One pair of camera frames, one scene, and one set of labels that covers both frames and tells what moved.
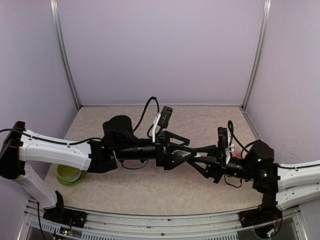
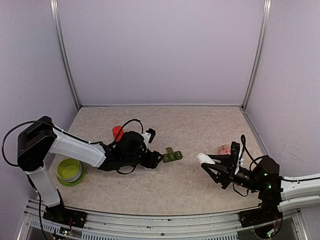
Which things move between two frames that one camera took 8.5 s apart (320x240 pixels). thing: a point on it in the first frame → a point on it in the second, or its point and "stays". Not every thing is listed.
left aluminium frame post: [54, 5] stays
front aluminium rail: [226, 225] stays
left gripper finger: [173, 162] → [158, 157]
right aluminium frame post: [266, 6] stays
